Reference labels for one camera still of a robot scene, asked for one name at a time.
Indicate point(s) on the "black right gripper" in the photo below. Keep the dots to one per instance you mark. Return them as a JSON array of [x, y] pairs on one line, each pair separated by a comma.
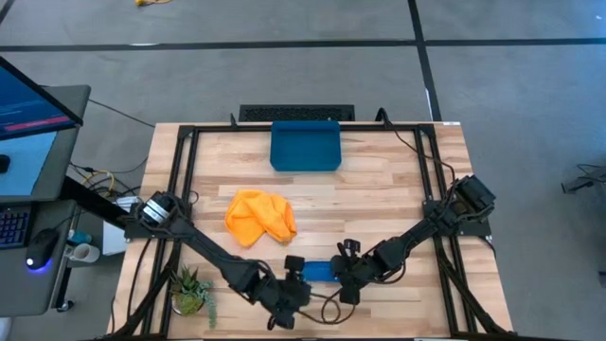
[[352, 277]]

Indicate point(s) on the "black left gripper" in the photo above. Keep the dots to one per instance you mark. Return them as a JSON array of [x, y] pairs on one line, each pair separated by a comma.
[[286, 298]]

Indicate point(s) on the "blue microfiber towel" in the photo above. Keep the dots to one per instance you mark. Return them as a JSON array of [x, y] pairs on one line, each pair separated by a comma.
[[322, 271]]

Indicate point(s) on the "orange microfiber towel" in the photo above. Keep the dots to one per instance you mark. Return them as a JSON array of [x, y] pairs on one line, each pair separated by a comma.
[[258, 215]]

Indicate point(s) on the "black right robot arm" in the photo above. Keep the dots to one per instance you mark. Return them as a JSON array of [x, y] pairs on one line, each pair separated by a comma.
[[426, 227]]

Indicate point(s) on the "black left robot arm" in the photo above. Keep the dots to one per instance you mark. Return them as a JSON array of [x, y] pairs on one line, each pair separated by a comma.
[[213, 256]]

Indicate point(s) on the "blue plastic basket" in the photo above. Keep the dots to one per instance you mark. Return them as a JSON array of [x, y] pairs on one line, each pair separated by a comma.
[[305, 147]]

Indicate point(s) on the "potted succulent plant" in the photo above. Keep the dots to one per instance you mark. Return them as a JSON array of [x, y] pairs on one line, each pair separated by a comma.
[[189, 293]]

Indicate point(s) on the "black perforated panel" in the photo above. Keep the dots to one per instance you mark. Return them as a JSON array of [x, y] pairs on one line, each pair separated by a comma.
[[296, 113]]

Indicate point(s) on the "white box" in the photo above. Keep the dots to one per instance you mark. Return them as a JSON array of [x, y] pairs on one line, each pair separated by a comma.
[[113, 241]]

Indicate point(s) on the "white mug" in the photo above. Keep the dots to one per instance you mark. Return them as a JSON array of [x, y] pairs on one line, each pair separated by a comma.
[[85, 252]]

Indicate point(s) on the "teal bottle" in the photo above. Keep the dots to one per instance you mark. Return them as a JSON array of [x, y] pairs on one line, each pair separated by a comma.
[[81, 237]]

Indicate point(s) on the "black cart support bar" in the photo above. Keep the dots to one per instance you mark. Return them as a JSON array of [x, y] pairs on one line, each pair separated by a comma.
[[90, 199]]

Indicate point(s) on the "black computer mouse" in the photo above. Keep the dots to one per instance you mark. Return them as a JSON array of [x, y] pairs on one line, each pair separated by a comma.
[[41, 246]]

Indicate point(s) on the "grey workstation cart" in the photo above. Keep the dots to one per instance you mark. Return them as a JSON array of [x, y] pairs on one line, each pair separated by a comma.
[[47, 166]]

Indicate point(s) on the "black keyboard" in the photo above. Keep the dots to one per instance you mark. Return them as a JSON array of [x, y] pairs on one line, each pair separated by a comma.
[[12, 227]]

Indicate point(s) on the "computer monitor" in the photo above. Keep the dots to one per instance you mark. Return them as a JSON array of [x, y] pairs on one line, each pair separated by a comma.
[[28, 109]]

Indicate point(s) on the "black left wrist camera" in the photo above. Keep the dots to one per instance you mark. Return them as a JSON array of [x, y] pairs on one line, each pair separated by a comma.
[[294, 263]]

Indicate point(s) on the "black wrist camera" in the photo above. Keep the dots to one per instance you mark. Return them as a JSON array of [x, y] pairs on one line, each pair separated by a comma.
[[351, 246], [294, 263]]

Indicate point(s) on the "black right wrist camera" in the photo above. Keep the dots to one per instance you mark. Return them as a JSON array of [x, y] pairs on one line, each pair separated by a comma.
[[351, 246]]

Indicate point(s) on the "black aluminium table frame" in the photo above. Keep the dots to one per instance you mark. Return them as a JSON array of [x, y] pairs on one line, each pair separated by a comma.
[[364, 127]]

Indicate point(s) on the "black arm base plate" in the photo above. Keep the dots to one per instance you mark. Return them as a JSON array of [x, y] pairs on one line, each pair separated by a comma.
[[478, 229], [142, 231]]

